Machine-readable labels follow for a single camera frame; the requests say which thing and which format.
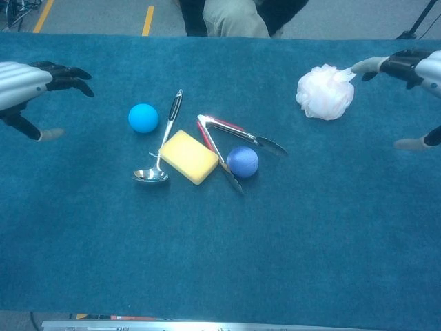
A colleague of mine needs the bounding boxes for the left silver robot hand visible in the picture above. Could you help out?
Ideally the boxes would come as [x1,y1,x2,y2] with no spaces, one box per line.
[0,61,95,142]

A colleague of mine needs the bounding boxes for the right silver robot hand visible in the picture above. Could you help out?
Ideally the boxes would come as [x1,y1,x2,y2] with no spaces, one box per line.
[351,48,441,152]

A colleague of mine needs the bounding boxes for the white mesh bath pouf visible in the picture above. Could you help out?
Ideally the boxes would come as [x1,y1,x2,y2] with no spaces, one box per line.
[296,64,356,121]

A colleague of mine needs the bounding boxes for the light blue ball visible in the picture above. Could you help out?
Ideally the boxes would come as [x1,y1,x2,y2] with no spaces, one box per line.
[127,103,160,134]

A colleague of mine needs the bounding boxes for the steel ladle black handle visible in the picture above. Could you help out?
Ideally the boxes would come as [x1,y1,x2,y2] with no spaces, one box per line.
[132,88,184,183]

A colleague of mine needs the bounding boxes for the yellow sponge block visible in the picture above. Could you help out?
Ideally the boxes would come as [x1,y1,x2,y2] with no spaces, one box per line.
[158,130,220,186]

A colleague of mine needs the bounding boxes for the steel tongs red grips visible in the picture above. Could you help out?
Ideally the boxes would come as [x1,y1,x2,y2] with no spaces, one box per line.
[196,114,289,194]

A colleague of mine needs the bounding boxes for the seated person khaki trousers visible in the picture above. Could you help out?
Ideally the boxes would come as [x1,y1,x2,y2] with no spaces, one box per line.
[178,0,311,39]

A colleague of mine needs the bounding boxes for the dark blue ball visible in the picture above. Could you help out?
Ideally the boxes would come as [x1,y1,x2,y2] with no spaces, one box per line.
[226,146,259,179]

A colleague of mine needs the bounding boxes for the teal carpet table mat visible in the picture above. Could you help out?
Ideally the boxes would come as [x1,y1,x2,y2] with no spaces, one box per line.
[0,32,441,328]

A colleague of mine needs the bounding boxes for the tangled floor cables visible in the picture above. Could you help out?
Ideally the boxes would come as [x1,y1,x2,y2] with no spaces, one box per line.
[0,0,42,31]

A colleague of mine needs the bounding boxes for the aluminium rail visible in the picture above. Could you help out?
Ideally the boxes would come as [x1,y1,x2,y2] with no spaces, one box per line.
[41,319,380,331]

